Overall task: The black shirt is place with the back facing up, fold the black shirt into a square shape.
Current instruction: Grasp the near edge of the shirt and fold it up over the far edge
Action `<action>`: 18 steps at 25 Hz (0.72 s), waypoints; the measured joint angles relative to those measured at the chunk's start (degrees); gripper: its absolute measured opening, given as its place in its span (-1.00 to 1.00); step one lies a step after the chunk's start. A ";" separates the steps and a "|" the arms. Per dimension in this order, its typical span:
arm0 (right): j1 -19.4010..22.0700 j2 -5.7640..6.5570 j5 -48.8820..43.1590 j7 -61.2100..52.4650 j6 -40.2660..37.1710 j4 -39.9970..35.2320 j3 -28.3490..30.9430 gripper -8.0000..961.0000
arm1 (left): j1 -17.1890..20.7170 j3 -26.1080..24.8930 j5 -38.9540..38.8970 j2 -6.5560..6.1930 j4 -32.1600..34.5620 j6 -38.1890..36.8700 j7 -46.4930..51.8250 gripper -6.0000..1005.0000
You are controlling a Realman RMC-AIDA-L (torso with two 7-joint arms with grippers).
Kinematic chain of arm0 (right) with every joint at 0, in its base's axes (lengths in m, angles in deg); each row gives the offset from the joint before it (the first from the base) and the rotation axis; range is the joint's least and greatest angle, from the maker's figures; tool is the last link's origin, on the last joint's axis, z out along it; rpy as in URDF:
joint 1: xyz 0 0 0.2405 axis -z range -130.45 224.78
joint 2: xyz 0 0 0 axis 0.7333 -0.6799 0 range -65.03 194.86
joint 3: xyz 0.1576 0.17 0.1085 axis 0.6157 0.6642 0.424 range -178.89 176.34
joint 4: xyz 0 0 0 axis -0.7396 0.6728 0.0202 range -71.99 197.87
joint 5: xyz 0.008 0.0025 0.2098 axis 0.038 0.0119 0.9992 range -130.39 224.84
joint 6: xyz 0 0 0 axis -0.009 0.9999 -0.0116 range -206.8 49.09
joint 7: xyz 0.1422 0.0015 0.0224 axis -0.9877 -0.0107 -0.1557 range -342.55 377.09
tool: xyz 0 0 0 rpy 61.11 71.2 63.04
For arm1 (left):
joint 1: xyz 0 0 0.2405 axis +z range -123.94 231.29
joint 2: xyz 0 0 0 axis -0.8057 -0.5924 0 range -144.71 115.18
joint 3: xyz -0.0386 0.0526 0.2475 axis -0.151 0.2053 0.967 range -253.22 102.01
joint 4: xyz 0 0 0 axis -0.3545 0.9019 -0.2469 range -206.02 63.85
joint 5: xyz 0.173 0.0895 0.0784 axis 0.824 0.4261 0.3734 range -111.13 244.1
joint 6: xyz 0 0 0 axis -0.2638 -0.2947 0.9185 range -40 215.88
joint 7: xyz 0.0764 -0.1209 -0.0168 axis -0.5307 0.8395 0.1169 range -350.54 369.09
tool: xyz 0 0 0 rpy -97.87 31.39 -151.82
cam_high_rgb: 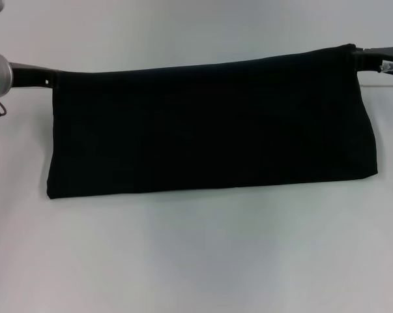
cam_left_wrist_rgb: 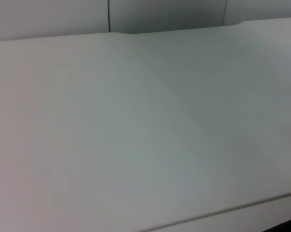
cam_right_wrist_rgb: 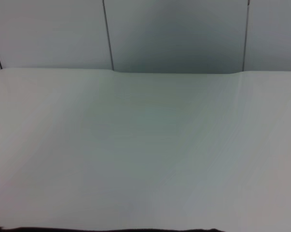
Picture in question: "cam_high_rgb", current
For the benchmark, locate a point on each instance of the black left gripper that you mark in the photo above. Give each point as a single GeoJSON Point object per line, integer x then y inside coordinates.
{"type": "Point", "coordinates": [28, 75]}

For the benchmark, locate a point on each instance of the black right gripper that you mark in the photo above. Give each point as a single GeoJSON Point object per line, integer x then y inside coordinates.
{"type": "Point", "coordinates": [385, 58]}

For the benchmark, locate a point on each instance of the black shirt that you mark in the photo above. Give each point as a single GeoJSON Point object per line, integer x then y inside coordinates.
{"type": "Point", "coordinates": [215, 130]}

